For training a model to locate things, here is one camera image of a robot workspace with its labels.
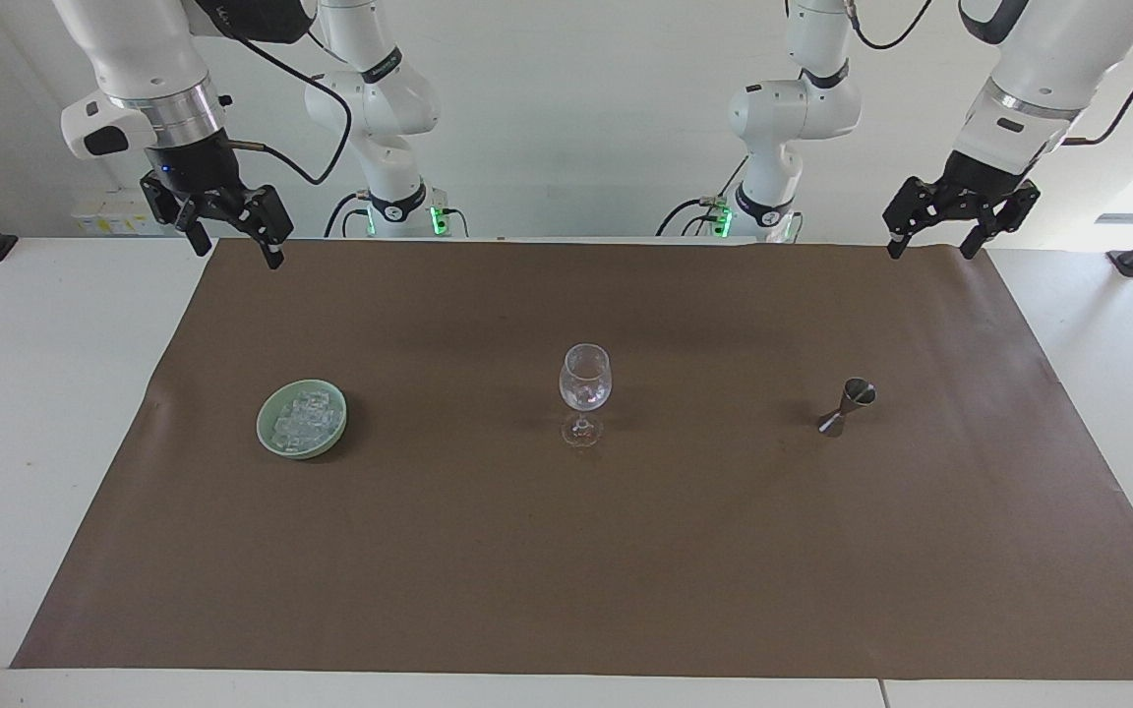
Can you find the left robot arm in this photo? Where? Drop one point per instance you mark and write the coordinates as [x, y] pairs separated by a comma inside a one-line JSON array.
[[788, 108]]

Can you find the clear ice cubes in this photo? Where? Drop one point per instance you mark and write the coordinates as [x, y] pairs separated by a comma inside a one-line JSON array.
[[306, 418]]

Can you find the green bowl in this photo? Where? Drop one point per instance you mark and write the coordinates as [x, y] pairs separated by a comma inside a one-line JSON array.
[[268, 438]]

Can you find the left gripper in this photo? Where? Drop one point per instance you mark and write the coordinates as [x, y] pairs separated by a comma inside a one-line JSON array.
[[982, 179]]

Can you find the steel jigger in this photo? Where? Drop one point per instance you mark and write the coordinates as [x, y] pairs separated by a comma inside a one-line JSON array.
[[847, 405]]

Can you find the clear wine glass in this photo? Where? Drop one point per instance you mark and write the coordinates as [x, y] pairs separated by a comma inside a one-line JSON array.
[[585, 385]]

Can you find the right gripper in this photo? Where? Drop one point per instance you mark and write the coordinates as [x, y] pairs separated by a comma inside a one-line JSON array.
[[195, 165]]

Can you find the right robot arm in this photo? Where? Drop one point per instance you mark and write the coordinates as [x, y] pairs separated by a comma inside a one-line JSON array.
[[385, 108]]

